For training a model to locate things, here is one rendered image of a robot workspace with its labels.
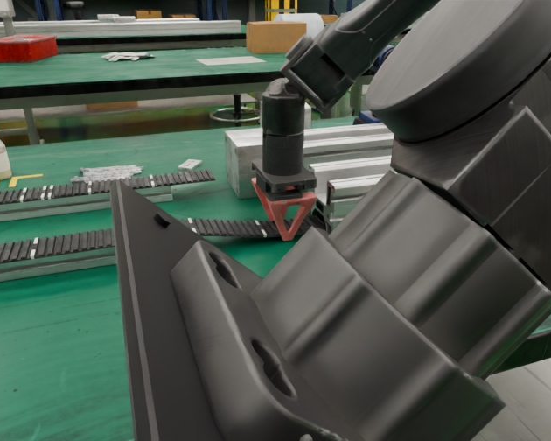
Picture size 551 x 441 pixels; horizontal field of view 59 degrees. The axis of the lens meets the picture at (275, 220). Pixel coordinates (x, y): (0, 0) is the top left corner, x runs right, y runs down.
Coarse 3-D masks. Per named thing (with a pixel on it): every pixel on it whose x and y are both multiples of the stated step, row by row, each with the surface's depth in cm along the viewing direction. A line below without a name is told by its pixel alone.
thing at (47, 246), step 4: (52, 236) 64; (44, 240) 63; (48, 240) 63; (52, 240) 63; (56, 240) 63; (40, 244) 62; (44, 244) 62; (48, 244) 62; (52, 244) 62; (40, 248) 61; (44, 248) 61; (48, 248) 61; (52, 248) 61; (40, 252) 60; (44, 252) 60; (48, 252) 60; (52, 252) 60; (40, 256) 59; (44, 256) 60; (48, 256) 60
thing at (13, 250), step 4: (20, 240) 63; (8, 244) 62; (12, 244) 62; (16, 244) 62; (20, 244) 62; (8, 248) 61; (12, 248) 61; (16, 248) 61; (20, 248) 61; (4, 252) 60; (8, 252) 60; (12, 252) 60; (16, 252) 60; (20, 252) 60; (4, 256) 59; (8, 256) 59; (12, 256) 59; (16, 256) 59; (4, 260) 58; (8, 260) 58; (12, 260) 59; (16, 260) 59
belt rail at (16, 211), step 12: (108, 192) 79; (144, 192) 81; (156, 192) 82; (168, 192) 83; (12, 204) 75; (24, 204) 76; (36, 204) 76; (48, 204) 77; (60, 204) 78; (72, 204) 79; (84, 204) 79; (96, 204) 79; (108, 204) 80; (0, 216) 75; (12, 216) 76; (24, 216) 76; (36, 216) 77
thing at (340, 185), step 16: (352, 160) 76; (368, 160) 76; (384, 160) 76; (320, 176) 73; (336, 176) 74; (352, 176) 75; (368, 176) 70; (320, 192) 74; (336, 192) 66; (352, 192) 67; (320, 208) 73; (336, 208) 68; (352, 208) 68; (336, 224) 69
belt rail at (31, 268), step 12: (84, 252) 62; (96, 252) 62; (108, 252) 63; (0, 264) 59; (12, 264) 60; (24, 264) 60; (36, 264) 61; (48, 264) 62; (60, 264) 62; (72, 264) 62; (84, 264) 63; (96, 264) 63; (108, 264) 64; (0, 276) 60; (12, 276) 60; (24, 276) 61
